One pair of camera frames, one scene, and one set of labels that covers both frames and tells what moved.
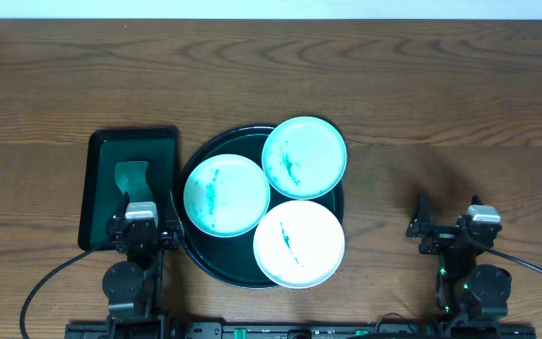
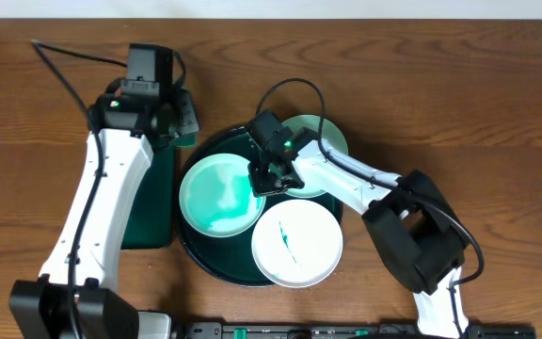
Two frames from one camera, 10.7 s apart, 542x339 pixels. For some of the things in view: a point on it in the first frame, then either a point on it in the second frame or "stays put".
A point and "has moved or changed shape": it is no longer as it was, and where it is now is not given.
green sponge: [131, 178] has moved or changed shape
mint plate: [226, 195] stays put
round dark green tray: [335, 204] stays put
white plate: [298, 244] stays put
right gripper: [422, 224] → [260, 187]
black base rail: [162, 329] stays put
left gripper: [142, 236] → [186, 120]
